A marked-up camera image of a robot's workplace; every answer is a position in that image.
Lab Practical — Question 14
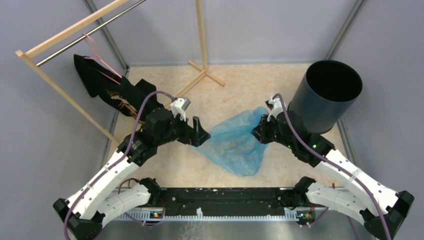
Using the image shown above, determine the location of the wooden clothes rack frame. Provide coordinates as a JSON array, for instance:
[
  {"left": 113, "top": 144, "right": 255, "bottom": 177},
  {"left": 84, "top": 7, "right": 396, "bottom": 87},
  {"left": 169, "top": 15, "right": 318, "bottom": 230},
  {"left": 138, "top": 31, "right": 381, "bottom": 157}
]
[{"left": 0, "top": 0, "right": 225, "bottom": 147}]

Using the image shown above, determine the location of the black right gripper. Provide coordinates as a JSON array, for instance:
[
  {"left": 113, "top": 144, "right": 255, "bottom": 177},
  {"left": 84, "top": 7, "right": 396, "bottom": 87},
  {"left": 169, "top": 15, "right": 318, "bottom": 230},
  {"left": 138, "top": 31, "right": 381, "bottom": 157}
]
[{"left": 250, "top": 112, "right": 295, "bottom": 150}]

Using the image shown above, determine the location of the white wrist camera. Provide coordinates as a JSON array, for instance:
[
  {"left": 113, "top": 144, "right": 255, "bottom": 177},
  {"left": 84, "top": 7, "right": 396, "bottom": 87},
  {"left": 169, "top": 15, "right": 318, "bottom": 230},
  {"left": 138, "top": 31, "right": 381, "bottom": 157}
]
[
  {"left": 170, "top": 96, "right": 191, "bottom": 122},
  {"left": 265, "top": 96, "right": 287, "bottom": 122}
]

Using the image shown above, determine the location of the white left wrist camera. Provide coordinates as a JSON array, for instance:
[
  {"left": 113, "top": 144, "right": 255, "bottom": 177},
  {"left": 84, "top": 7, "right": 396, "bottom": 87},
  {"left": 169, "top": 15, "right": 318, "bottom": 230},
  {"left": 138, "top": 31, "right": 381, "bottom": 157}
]
[{"left": 170, "top": 96, "right": 191, "bottom": 122}]

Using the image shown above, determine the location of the black garment with print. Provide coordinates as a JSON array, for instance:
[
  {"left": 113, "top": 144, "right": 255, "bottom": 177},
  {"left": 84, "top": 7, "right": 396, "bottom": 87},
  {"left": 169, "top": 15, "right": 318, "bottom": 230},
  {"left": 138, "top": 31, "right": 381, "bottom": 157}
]
[{"left": 73, "top": 54, "right": 157, "bottom": 118}]

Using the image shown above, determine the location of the metal hanging rod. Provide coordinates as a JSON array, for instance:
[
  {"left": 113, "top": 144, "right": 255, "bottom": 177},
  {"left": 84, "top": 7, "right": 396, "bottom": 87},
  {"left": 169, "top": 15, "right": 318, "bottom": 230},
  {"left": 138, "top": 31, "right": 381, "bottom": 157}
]
[{"left": 25, "top": 0, "right": 144, "bottom": 67}]

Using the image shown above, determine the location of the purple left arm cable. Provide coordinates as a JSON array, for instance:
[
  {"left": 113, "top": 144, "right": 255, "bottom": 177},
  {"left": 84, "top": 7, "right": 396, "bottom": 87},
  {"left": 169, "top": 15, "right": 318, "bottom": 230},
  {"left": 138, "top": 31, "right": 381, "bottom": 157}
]
[{"left": 62, "top": 91, "right": 176, "bottom": 240}]

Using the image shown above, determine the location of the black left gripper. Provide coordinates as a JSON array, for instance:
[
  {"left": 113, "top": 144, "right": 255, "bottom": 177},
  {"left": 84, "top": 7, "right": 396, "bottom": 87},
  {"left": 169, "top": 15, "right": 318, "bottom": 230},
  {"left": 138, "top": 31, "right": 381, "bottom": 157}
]
[{"left": 156, "top": 109, "right": 211, "bottom": 147}]

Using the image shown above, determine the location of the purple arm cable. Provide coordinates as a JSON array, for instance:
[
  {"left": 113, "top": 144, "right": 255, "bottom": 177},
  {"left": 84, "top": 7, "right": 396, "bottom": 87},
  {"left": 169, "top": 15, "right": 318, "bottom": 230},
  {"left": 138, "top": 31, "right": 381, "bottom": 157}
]
[
  {"left": 62, "top": 91, "right": 176, "bottom": 240},
  {"left": 271, "top": 93, "right": 395, "bottom": 240}
]

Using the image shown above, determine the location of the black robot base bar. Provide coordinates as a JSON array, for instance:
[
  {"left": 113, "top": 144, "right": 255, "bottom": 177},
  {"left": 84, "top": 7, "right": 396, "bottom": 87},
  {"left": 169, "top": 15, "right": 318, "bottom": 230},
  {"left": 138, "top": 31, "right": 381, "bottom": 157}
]
[{"left": 142, "top": 187, "right": 319, "bottom": 217}]

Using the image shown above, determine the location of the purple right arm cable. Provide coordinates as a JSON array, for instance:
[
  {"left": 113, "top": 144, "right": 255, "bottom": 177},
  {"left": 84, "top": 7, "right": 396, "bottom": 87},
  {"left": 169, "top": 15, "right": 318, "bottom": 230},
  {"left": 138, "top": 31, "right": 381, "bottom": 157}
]
[{"left": 271, "top": 93, "right": 395, "bottom": 240}]

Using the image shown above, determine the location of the blue plastic trash bag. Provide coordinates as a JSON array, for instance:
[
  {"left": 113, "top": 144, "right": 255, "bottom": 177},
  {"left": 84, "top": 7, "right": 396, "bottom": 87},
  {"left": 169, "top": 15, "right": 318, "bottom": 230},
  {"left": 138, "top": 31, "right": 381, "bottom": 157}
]
[{"left": 196, "top": 106, "right": 268, "bottom": 177}]

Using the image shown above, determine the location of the pink clothes hanger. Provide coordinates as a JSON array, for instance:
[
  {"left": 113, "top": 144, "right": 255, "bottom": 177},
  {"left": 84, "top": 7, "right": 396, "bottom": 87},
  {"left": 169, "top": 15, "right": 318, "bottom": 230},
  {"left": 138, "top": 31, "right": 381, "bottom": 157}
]
[{"left": 82, "top": 33, "right": 123, "bottom": 86}]

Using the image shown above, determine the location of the dark grey trash bin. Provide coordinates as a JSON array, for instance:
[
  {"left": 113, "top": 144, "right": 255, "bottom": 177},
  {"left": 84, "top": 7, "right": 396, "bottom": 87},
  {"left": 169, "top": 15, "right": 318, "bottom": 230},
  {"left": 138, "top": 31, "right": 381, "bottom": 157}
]
[{"left": 288, "top": 60, "right": 363, "bottom": 134}]

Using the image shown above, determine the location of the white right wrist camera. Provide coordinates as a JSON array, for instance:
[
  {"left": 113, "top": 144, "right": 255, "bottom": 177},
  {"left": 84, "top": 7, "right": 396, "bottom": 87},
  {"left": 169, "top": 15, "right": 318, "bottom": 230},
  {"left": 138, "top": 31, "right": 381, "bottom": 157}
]
[{"left": 265, "top": 96, "right": 287, "bottom": 122}]

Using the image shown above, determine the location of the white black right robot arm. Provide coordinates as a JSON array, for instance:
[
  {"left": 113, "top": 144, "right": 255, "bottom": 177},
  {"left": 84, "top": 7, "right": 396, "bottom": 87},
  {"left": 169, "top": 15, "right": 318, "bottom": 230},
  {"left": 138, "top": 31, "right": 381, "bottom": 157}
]
[{"left": 252, "top": 111, "right": 415, "bottom": 240}]

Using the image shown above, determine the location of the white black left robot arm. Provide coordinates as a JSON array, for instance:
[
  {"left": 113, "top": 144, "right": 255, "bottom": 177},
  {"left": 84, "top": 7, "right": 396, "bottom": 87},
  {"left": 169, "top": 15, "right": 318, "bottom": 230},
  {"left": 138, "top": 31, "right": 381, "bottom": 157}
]
[{"left": 53, "top": 108, "right": 211, "bottom": 240}]

